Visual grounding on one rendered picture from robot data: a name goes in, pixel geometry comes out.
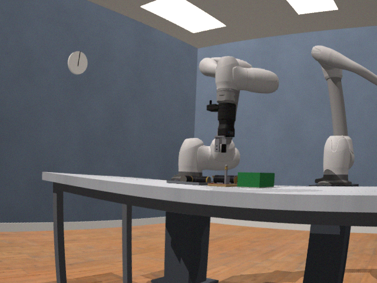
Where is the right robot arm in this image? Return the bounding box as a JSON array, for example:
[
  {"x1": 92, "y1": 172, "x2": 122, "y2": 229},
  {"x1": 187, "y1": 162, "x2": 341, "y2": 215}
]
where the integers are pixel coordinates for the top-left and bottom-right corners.
[{"x1": 171, "y1": 57, "x2": 279, "y2": 180}]

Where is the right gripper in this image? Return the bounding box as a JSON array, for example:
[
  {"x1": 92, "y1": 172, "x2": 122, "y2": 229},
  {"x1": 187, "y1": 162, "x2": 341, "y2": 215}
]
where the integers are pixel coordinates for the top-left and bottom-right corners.
[{"x1": 207, "y1": 88, "x2": 238, "y2": 153}]

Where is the green open box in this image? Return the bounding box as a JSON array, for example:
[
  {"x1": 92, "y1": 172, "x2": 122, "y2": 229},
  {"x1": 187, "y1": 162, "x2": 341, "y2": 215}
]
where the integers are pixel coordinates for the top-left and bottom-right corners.
[{"x1": 237, "y1": 172, "x2": 275, "y2": 188}]

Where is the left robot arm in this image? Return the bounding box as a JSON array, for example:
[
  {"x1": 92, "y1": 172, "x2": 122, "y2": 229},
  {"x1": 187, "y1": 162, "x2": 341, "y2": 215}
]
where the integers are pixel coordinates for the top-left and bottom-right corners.
[{"x1": 312, "y1": 45, "x2": 377, "y2": 185}]

